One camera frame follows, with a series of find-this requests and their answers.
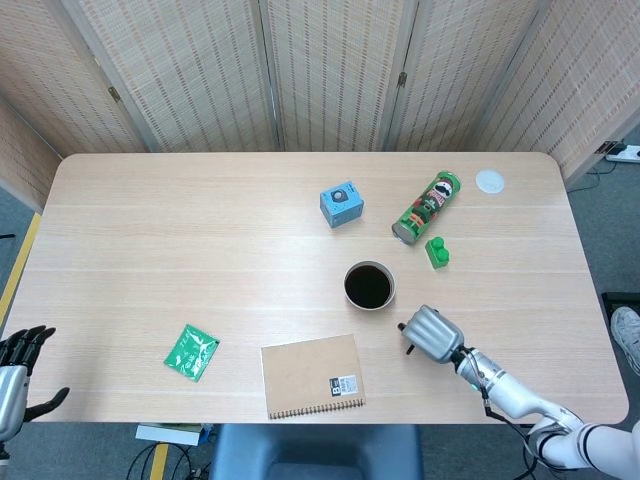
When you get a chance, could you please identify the dark blue chair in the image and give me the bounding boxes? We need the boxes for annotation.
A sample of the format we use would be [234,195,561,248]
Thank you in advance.
[209,423,424,480]

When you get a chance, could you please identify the green toy brick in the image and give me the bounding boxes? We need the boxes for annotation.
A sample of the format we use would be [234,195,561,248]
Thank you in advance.
[424,236,451,272]

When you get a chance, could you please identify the green Pringles can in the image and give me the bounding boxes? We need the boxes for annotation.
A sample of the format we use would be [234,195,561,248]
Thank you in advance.
[390,170,463,247]

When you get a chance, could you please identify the blue cardboard box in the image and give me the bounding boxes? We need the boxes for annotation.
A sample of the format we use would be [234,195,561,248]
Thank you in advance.
[319,182,365,230]

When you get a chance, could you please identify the white cup of black coffee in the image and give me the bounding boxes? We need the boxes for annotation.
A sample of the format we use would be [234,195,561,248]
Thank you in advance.
[343,259,398,312]

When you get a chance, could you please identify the black floor stand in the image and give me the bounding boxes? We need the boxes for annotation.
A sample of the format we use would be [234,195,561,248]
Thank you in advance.
[601,292,640,314]

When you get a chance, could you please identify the kraft spiral notebook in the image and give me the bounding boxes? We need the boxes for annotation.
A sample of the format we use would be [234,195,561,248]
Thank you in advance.
[260,333,367,421]

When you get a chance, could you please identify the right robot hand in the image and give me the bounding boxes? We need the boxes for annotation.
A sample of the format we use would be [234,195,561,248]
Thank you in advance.
[397,305,464,365]

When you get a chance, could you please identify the white power strip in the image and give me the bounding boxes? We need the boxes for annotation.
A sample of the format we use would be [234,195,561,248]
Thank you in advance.
[594,141,640,164]

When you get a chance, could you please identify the woven folding screen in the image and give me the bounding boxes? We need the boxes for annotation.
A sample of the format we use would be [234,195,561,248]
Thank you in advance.
[0,0,640,214]

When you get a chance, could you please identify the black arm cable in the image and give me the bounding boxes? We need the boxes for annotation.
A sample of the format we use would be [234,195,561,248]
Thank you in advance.
[462,349,549,474]

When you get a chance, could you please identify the white sneaker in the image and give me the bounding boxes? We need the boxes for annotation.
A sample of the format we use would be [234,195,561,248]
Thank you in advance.
[610,306,640,376]

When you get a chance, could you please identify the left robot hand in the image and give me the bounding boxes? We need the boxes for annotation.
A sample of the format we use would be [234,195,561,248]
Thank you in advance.
[0,325,71,444]

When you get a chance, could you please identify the black floor cables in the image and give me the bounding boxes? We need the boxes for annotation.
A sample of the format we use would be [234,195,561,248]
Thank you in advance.
[127,442,211,480]

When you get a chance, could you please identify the green tea packet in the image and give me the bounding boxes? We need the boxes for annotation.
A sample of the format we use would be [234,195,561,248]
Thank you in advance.
[163,323,222,384]

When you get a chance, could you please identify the white round table grommet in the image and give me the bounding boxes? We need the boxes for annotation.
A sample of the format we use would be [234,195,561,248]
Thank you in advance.
[475,169,506,195]

